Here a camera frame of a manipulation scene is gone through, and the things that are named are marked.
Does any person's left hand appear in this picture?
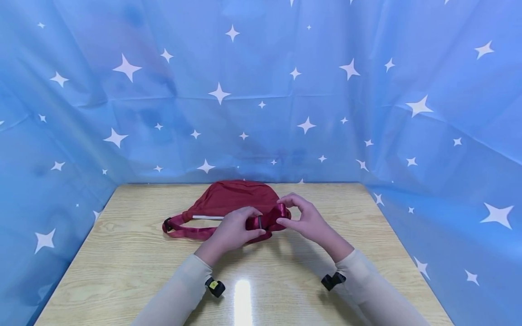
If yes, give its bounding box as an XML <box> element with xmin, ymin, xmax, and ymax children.
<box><xmin>194</xmin><ymin>206</ymin><xmax>267</xmax><ymax>267</ymax></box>

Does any person's right hand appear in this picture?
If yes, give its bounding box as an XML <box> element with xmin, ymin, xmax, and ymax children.
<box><xmin>276</xmin><ymin>192</ymin><xmax>355</xmax><ymax>263</ymax></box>

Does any dark red waist bag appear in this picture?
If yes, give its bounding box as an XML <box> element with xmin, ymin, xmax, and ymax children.
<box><xmin>162</xmin><ymin>180</ymin><xmax>292</xmax><ymax>245</ymax></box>

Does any person's right forearm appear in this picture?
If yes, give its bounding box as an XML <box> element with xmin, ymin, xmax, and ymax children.
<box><xmin>333</xmin><ymin>248</ymin><xmax>431</xmax><ymax>326</ymax></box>

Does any person's left forearm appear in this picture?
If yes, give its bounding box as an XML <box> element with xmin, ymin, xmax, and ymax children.
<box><xmin>131</xmin><ymin>254</ymin><xmax>213</xmax><ymax>326</ymax></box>

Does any black wrist band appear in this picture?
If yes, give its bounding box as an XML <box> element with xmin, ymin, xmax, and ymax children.
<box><xmin>204</xmin><ymin>277</ymin><xmax>226</xmax><ymax>298</ymax></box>
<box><xmin>321</xmin><ymin>272</ymin><xmax>347</xmax><ymax>292</ymax></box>

